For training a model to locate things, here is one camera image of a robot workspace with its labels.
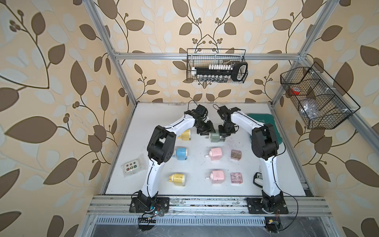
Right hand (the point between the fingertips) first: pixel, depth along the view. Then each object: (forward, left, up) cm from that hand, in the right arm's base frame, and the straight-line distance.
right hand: (224, 135), depth 100 cm
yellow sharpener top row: (-2, +26, +4) cm, 26 cm away
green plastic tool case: (+11, -31, +3) cm, 33 cm away
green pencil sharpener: (-4, +7, +4) cm, 9 cm away
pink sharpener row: (-16, +8, +5) cm, 19 cm away
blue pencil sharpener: (-15, +29, +5) cm, 33 cm away
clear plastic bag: (-8, -37, +31) cm, 49 cm away
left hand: (-1, +9, +8) cm, 12 cm away
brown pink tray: (-14, -6, -1) cm, 15 cm away
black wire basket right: (-4, -44, +32) cm, 55 cm away
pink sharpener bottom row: (-29, +9, +6) cm, 31 cm away
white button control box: (-21, +58, +2) cm, 62 cm away
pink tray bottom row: (-28, -3, -1) cm, 28 cm away
